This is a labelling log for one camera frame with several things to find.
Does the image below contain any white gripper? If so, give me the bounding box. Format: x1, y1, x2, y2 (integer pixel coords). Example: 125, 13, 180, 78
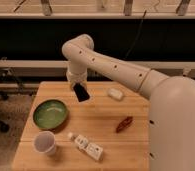
66, 70, 90, 102

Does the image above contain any white eraser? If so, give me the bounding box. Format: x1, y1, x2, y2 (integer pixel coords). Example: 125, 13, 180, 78
107, 88, 124, 101

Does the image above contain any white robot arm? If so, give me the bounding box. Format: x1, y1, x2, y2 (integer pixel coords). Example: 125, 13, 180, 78
62, 34, 195, 171

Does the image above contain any green ceramic bowl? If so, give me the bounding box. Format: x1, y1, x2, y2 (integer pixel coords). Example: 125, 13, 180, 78
33, 99, 69, 130

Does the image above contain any white ceramic cup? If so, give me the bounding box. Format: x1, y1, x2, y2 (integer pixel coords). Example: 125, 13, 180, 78
33, 131, 56, 156

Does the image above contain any red chili pepper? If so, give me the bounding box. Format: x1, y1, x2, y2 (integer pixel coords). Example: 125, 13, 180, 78
116, 116, 133, 133

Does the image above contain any white plastic bottle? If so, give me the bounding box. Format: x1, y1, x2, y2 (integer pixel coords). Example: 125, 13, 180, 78
68, 132, 103, 161

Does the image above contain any black hanging cable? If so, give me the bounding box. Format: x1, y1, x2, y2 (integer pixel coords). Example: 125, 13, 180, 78
124, 9, 148, 62

